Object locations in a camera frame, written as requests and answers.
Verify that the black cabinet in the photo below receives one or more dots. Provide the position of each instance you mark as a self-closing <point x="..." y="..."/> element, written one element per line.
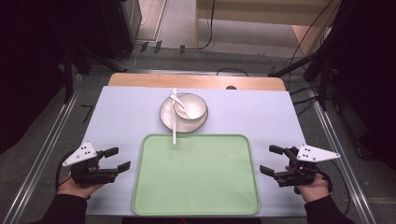
<point x="121" y="25"/>

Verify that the black bent bar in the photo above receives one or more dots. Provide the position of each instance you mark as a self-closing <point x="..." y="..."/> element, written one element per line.
<point x="88" y="112"/>

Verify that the white plate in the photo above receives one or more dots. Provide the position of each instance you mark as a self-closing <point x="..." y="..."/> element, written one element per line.
<point x="168" y="116"/>

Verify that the wooden table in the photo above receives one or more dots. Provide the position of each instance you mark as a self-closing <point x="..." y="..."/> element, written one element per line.
<point x="186" y="81"/>

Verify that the person's left hand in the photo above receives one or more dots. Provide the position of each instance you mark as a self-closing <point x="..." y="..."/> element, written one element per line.
<point x="74" y="188"/>

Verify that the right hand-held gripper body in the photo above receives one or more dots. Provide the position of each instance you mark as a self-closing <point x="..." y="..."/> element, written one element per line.
<point x="300" y="169"/>

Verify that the lavender table mat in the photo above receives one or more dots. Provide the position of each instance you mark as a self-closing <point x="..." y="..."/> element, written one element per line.
<point x="124" y="118"/>

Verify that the person's right hand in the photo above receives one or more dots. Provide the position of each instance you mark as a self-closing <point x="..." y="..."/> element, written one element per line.
<point x="314" y="190"/>

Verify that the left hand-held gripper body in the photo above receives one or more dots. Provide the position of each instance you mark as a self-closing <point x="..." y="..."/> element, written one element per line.
<point x="87" y="172"/>

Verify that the black stand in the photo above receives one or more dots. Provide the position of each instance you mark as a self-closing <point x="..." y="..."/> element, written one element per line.
<point x="77" y="62"/>
<point x="311" y="62"/>

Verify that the white bowl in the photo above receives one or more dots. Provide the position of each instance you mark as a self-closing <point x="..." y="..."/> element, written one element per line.
<point x="194" y="107"/>

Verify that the green tray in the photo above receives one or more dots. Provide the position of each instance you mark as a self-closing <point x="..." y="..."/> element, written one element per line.
<point x="199" y="177"/>

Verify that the metal floor rail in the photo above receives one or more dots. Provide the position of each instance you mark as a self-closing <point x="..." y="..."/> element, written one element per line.
<point x="339" y="149"/>
<point x="46" y="146"/>

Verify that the white spoon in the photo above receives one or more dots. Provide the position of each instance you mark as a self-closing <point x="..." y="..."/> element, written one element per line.
<point x="180" y="102"/>

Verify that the light wooden shelf unit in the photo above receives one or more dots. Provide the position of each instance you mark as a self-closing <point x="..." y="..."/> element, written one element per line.
<point x="264" y="11"/>

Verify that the white chopstick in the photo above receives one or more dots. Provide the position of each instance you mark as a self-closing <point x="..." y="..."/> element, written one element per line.
<point x="174" y="130"/>

